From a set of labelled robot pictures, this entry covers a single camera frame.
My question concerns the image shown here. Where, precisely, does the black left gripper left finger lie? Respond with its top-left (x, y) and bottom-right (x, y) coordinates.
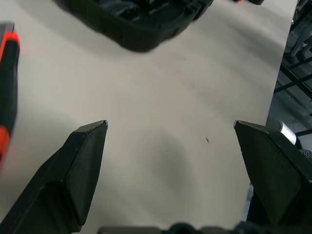
top-left (0, 120), bottom-right (109, 234)

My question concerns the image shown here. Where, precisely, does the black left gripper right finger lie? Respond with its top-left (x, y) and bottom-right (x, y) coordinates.
top-left (233, 120), bottom-right (312, 227)

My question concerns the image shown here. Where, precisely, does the white cylindrical part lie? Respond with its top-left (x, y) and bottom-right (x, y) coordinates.
top-left (277, 121), bottom-right (297, 147)

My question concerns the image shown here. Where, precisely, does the dark metal frame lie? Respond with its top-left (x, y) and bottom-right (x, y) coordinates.
top-left (274, 0), bottom-right (312, 103)

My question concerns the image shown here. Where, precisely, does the black orange tool handle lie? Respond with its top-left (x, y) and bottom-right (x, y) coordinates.
top-left (0, 22), bottom-right (21, 161)

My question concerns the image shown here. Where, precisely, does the black plastic tool case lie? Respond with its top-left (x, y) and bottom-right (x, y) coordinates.
top-left (52, 0), bottom-right (215, 53)

